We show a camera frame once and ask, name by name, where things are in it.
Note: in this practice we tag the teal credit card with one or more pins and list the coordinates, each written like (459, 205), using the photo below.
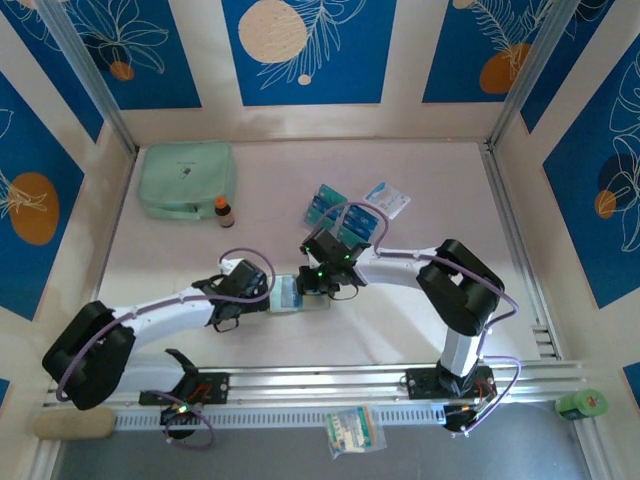
(331, 194)
(291, 292)
(314, 216)

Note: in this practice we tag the blue credit card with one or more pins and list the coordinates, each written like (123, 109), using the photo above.
(357, 230)
(362, 216)
(324, 204)

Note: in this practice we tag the blue tissue packets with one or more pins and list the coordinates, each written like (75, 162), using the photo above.
(344, 215)

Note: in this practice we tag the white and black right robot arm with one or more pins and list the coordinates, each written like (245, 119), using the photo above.
(395, 270)

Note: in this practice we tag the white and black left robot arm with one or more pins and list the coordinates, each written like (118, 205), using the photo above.
(170, 320)

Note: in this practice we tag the white and blue gauze packet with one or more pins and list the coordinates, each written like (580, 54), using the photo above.
(387, 200)

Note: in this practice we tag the brown bottle with orange cap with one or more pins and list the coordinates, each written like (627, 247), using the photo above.
(225, 215)

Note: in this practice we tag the mint green zip pouch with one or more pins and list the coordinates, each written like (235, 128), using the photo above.
(185, 175)

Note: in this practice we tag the clear plastic bag of supplies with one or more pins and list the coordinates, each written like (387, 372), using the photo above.
(355, 430)

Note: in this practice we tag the beige foam pad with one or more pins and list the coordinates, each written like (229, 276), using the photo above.
(75, 427)

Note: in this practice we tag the green tape roll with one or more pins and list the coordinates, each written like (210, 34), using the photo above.
(582, 404)

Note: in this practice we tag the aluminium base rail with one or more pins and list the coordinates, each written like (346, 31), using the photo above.
(320, 382)

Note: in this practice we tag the aluminium table side rail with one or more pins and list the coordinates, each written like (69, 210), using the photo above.
(512, 225)

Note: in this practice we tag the aluminium frame post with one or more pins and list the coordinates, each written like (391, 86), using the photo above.
(91, 75)
(529, 75)

